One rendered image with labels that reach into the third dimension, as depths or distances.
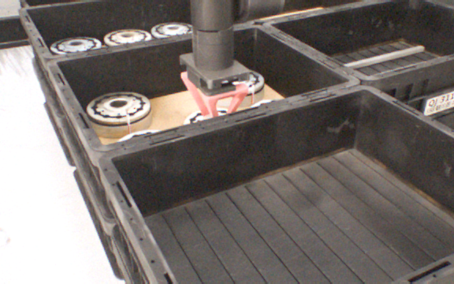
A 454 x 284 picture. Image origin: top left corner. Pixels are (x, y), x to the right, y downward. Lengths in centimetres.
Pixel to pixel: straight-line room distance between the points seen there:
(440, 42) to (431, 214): 55
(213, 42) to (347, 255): 31
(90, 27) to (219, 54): 53
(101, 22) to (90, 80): 32
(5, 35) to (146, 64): 142
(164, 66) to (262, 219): 38
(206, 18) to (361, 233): 33
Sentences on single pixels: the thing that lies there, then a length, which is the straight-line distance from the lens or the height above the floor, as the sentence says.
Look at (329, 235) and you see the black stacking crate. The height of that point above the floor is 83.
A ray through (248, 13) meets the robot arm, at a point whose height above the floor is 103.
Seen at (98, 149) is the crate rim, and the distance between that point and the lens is 54.
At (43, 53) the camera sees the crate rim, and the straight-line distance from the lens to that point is 83.
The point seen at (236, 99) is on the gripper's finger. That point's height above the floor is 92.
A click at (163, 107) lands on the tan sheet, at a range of 83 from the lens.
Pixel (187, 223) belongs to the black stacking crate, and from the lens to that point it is 58.
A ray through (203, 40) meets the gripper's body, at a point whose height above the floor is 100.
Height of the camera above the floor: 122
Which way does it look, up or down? 33 degrees down
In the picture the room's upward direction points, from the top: straight up
